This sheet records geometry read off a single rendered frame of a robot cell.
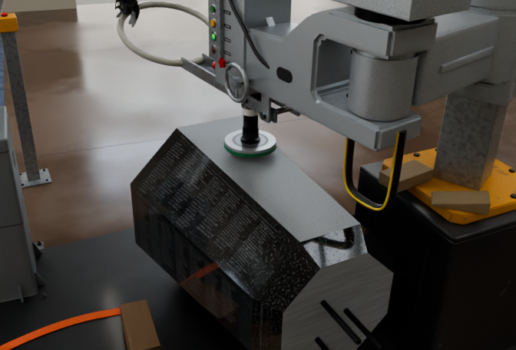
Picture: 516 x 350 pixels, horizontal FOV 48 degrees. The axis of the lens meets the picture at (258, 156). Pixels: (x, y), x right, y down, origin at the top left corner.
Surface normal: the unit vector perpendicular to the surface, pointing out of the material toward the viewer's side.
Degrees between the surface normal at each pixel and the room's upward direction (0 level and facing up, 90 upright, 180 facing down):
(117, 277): 0
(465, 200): 11
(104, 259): 0
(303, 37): 90
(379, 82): 90
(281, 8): 90
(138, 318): 0
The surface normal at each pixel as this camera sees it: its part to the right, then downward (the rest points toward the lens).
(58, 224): 0.02, -0.89
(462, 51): 0.67, 0.35
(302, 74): -0.80, 0.25
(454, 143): -0.57, 0.37
